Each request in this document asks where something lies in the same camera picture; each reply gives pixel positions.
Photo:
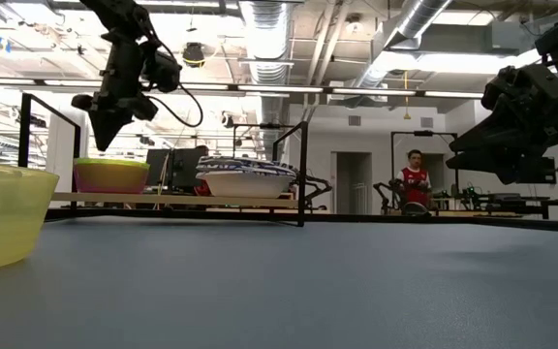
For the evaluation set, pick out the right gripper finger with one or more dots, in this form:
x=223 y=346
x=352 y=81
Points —
x=492 y=165
x=492 y=138

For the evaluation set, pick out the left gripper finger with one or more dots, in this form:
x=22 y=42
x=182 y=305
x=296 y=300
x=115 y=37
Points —
x=118 y=118
x=101 y=126

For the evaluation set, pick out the green plastic bowl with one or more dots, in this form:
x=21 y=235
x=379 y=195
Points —
x=109 y=162

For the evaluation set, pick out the purple plastic bowl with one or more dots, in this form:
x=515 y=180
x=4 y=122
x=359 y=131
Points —
x=109 y=186

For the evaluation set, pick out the yellow plastic bowl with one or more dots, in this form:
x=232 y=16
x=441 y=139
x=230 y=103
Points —
x=3 y=218

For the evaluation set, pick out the black background robot arm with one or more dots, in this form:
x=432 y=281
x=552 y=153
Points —
x=318 y=186
x=385 y=191

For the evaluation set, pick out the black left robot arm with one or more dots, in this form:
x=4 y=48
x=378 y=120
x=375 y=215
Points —
x=114 y=14

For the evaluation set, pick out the background robot table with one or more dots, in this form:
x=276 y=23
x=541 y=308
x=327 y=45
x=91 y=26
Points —
x=502 y=201

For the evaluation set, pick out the black ceiling dome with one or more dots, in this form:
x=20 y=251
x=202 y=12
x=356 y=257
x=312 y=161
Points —
x=193 y=54

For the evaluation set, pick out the person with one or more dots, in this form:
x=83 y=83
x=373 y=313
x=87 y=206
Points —
x=414 y=181
x=202 y=150

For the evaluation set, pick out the black desk monitor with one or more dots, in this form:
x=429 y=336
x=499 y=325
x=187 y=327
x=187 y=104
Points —
x=182 y=169

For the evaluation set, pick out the long light bar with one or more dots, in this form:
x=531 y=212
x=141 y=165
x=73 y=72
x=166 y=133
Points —
x=279 y=88

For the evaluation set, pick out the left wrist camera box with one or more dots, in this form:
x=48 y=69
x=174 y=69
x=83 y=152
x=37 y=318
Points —
x=163 y=72

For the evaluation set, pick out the black wall monitor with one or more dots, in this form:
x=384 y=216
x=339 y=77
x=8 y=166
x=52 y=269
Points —
x=540 y=169

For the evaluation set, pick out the black rig frame with camera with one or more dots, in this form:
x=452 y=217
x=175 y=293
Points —
x=423 y=133

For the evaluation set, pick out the wooden shelf with black frame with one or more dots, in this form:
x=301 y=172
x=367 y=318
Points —
x=163 y=199

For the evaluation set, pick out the thin black rig frame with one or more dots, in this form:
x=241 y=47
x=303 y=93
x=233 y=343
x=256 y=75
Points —
x=259 y=126

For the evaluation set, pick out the ribbed silver air duct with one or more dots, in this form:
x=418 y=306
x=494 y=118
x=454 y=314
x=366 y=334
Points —
x=267 y=39

